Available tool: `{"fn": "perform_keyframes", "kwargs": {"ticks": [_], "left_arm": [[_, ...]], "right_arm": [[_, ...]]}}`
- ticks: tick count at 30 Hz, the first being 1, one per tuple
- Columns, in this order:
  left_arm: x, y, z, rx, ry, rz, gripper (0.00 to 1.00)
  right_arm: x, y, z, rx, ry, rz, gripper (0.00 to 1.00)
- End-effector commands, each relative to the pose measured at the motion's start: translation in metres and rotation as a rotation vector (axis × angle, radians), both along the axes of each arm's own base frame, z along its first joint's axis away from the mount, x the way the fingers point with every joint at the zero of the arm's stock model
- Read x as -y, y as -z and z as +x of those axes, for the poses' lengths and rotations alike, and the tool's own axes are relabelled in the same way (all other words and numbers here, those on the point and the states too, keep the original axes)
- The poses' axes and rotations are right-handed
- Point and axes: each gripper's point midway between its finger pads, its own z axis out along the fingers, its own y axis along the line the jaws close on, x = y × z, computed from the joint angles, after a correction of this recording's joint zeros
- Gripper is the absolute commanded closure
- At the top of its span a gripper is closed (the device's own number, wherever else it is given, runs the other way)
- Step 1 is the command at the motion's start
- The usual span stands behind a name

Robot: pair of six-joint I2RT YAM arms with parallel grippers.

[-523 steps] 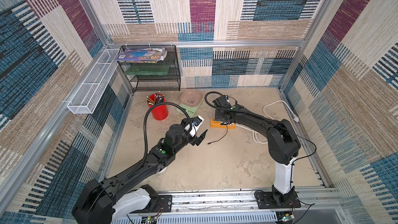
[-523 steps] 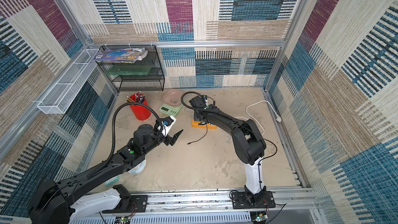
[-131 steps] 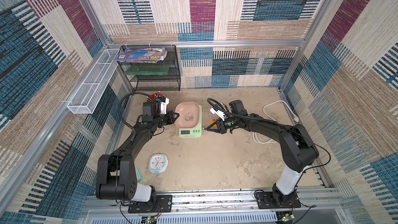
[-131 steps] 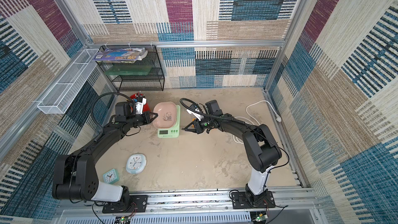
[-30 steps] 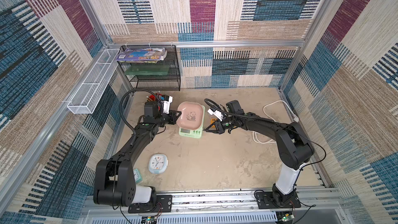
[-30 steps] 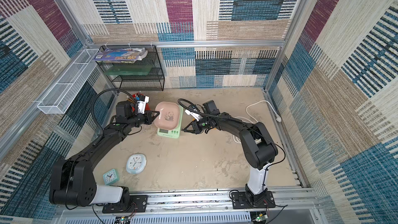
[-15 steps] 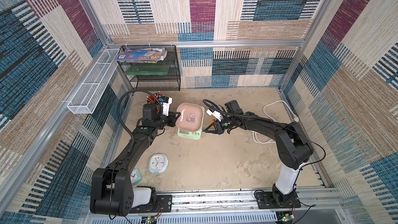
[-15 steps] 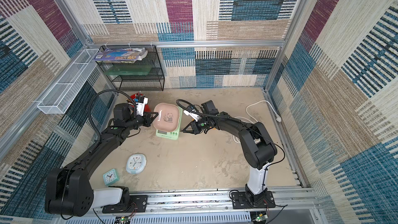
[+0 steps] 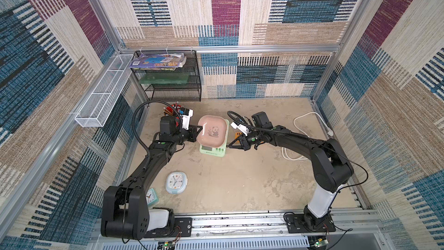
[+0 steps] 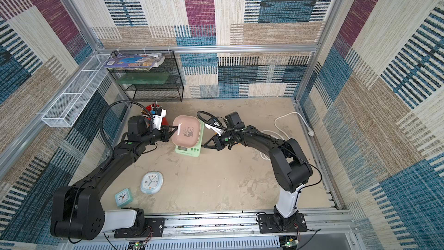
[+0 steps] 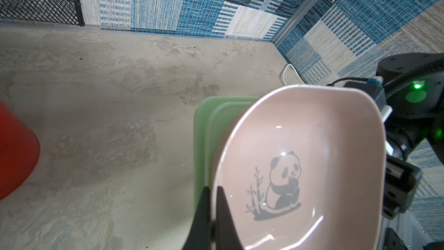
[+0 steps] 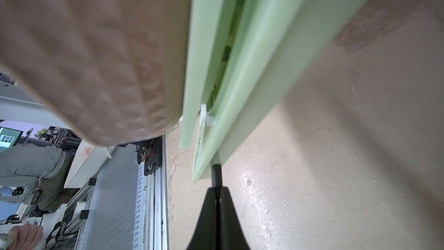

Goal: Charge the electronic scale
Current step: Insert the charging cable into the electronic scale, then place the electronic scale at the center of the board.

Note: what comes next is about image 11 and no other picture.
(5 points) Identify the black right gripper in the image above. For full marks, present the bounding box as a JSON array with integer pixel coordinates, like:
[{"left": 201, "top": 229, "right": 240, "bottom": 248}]
[{"left": 382, "top": 155, "right": 423, "bottom": 220}]

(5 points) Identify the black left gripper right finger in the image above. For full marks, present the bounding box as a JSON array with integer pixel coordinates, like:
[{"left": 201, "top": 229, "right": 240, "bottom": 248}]
[{"left": 215, "top": 186, "right": 244, "bottom": 250}]

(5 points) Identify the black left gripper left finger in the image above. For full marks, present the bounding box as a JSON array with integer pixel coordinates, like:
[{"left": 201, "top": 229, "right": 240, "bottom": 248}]
[{"left": 183, "top": 186, "right": 212, "bottom": 250}]

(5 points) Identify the green electronic kitchen scale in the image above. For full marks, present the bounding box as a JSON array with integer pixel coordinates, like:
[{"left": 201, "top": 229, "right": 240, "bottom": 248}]
[{"left": 193, "top": 97, "right": 258, "bottom": 210}]

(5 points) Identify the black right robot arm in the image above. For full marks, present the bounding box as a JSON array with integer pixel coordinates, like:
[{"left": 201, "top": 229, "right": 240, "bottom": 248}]
[{"left": 341, "top": 53, "right": 444, "bottom": 219}]

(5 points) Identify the pink bowl with panda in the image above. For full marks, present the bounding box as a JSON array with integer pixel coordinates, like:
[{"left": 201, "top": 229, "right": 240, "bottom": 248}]
[{"left": 211, "top": 85, "right": 386, "bottom": 250}]

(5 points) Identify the red pen holder cup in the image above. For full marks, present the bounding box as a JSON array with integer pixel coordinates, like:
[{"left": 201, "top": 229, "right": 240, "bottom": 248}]
[{"left": 1, "top": 102, "right": 40, "bottom": 199}]

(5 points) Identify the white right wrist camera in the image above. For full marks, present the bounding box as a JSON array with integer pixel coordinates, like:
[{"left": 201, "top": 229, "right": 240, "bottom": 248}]
[{"left": 344, "top": 76, "right": 393, "bottom": 122}]

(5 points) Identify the white power strip cord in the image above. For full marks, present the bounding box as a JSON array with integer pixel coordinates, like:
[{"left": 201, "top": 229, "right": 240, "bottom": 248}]
[{"left": 280, "top": 63, "right": 306, "bottom": 86}]

